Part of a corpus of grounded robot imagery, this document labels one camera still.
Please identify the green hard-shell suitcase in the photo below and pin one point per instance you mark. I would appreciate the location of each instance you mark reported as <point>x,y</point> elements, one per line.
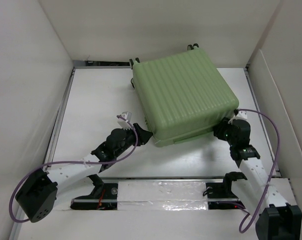
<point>183,96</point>

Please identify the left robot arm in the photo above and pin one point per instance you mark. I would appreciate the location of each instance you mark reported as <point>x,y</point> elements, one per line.
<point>38,191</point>

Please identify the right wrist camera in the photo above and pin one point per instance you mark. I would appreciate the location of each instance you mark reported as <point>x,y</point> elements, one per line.
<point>239,115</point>

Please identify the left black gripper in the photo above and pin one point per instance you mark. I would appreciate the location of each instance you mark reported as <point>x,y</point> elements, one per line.
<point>142,135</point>

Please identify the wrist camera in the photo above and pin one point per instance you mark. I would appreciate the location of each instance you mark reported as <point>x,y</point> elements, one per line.
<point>124,120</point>
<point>239,115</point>

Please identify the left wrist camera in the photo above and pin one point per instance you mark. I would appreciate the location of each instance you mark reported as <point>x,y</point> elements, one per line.
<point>124,120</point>

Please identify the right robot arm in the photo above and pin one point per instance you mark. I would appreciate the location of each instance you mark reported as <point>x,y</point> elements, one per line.
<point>273,216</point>

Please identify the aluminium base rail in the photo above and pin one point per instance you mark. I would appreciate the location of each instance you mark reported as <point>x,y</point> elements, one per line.
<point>148,195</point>

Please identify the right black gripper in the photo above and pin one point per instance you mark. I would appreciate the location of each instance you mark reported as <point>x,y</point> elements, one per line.
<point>217,130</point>

